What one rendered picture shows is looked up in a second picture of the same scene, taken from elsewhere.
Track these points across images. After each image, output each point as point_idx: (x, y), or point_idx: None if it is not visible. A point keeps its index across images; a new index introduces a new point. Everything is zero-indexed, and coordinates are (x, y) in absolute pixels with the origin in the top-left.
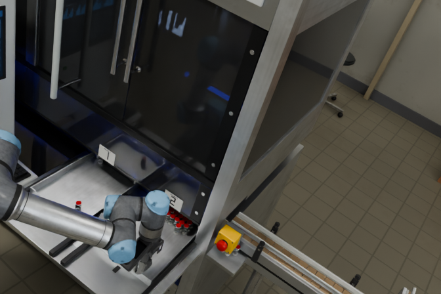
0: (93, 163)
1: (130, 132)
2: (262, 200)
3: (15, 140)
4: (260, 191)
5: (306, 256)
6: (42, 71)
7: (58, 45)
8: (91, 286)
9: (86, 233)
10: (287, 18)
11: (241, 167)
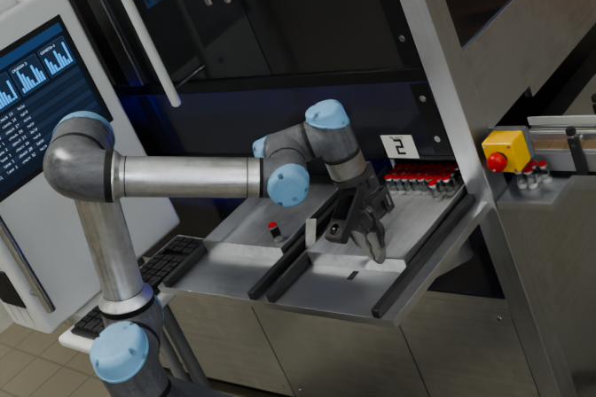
0: None
1: (288, 83)
2: None
3: (97, 116)
4: (582, 89)
5: None
6: (154, 85)
7: (138, 20)
8: (319, 307)
9: (223, 175)
10: None
11: (438, 12)
